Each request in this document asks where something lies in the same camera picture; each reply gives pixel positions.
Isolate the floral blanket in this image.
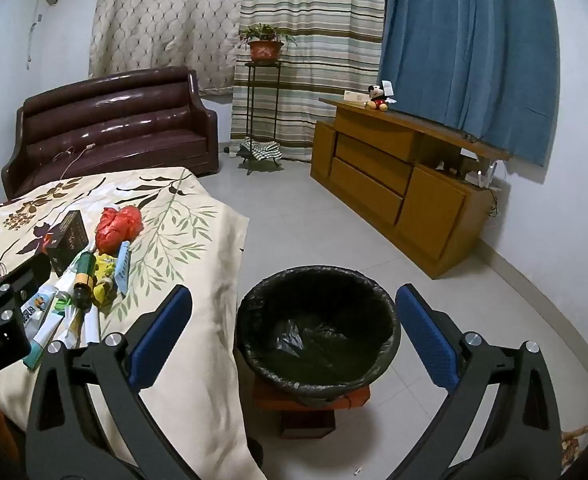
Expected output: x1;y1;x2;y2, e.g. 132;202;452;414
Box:
0;166;270;480

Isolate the black cardboard box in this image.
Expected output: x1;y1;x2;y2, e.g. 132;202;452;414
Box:
42;210;91;273

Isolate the potted plant red pot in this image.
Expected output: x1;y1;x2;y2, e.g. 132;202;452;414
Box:
238;24;297;65

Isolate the blue curtain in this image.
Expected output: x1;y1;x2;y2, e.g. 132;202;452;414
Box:
378;0;560;168

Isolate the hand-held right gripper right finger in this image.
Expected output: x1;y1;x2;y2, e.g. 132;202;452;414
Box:
388;284;562;480

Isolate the checkered cloth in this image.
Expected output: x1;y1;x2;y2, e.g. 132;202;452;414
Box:
239;141;281;162

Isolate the white toothpaste tube blue print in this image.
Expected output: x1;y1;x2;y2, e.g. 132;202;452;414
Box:
20;280;60;343

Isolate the white slim tube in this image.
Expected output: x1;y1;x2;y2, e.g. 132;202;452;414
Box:
81;305;100;346

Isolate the wooden stick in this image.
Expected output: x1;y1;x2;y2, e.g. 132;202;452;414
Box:
561;422;588;443

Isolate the white green toothpaste tube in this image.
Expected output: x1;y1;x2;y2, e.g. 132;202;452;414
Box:
24;287;82;372

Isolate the yellow snack packet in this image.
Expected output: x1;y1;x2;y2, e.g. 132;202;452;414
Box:
91;255;118;306

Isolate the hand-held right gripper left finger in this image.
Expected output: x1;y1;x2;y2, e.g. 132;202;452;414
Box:
25;285;195;480

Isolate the black power cable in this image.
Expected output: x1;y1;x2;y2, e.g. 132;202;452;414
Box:
486;187;505;218

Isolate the red plastic bag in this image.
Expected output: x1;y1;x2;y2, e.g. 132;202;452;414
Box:
95;206;144;256

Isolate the black lined trash bin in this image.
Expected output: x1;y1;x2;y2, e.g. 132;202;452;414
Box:
235;265;402;408

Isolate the beige diamond pattern curtain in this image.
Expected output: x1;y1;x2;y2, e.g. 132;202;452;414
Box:
89;0;247;96

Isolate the mouse plush toy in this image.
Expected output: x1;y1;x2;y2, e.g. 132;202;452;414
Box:
365;80;398;112

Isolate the red wooden stool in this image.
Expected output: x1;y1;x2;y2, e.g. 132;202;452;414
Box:
251;377;372;438

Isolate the brown leather sofa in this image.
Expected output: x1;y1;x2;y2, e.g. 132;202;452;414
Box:
1;66;220;201

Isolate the wooden cabinet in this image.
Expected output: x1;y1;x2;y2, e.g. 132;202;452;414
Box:
310;97;512;280

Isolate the black metal plant stand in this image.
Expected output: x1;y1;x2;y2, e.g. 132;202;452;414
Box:
239;61;285;177

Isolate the white cable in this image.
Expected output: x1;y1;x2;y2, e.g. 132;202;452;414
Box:
49;144;97;181

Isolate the light blue packet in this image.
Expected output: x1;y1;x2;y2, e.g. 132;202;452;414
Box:
114;241;132;296

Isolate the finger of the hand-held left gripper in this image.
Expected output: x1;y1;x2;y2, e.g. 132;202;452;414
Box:
0;255;52;333

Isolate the green bottle black cap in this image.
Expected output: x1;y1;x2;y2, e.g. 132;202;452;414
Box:
71;252;97;308

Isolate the white router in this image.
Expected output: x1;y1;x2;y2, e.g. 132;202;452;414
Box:
461;157;502;191

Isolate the striped curtain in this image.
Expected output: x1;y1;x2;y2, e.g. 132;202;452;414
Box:
230;0;389;163

